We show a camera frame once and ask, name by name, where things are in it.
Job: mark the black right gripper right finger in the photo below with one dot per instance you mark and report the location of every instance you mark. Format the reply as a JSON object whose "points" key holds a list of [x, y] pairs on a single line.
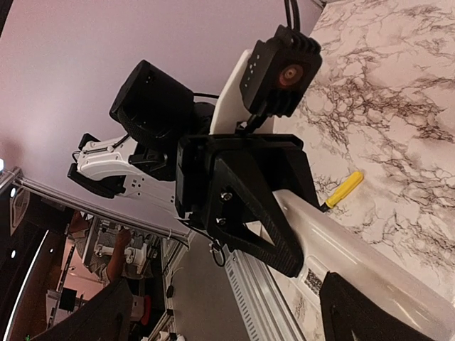
{"points": [[347, 314]]}

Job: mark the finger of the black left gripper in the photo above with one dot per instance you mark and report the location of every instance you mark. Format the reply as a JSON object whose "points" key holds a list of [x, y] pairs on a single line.
{"points": [[243, 213]]}

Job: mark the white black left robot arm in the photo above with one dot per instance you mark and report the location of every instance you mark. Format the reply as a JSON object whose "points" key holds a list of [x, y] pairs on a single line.
{"points": [[156, 112]]}

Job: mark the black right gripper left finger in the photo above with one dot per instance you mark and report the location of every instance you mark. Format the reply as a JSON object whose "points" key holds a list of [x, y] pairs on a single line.
{"points": [[104, 317]]}

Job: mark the yellow handled screwdriver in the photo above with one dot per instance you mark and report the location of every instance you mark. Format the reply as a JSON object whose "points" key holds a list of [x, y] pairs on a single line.
{"points": [[343, 190]]}

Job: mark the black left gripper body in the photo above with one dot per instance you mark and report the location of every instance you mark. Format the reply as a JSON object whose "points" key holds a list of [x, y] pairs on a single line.
{"points": [[195, 157]]}

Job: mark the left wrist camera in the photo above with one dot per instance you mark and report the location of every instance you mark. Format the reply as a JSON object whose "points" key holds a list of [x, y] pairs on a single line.
{"points": [[268, 81]]}

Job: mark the white remote control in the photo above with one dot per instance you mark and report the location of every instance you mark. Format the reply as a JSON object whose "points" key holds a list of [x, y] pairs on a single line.
{"points": [[329, 247]]}

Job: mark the aluminium front frame rail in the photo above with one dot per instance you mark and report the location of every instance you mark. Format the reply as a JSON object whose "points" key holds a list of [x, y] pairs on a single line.
{"points": [[26, 260]]}

